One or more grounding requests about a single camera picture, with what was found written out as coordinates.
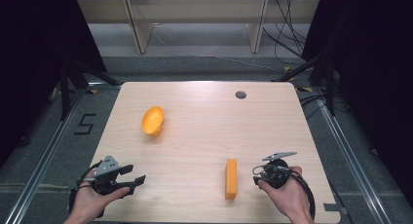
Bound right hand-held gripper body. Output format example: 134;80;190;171
259;151;298;190

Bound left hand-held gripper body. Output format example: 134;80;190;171
85;154;134;196

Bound person's right hand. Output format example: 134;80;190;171
258;166;315;224

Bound black floor cables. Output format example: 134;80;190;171
299;93;327;121

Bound black metal stand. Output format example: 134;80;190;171
272;50;338;117
58;58;121;122

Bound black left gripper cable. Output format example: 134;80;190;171
68;160;105;219

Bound thin white floor cable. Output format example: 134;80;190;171
151;23;284;73

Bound dark curtain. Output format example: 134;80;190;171
301;0;413;205

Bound aluminium floor rail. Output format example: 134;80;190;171
296;87;393;224
3;83;122;224

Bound person's left hand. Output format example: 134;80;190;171
64;180;131;224

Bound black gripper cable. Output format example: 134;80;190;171
284;169;317;220
68;160;105;219

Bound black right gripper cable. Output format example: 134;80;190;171
284;169;317;220

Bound thin grey looped cable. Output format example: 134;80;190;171
252;164;292;178

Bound orange rectangular block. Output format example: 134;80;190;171
224;158;239;201

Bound bundle of black cables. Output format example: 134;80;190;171
262;0;308;66

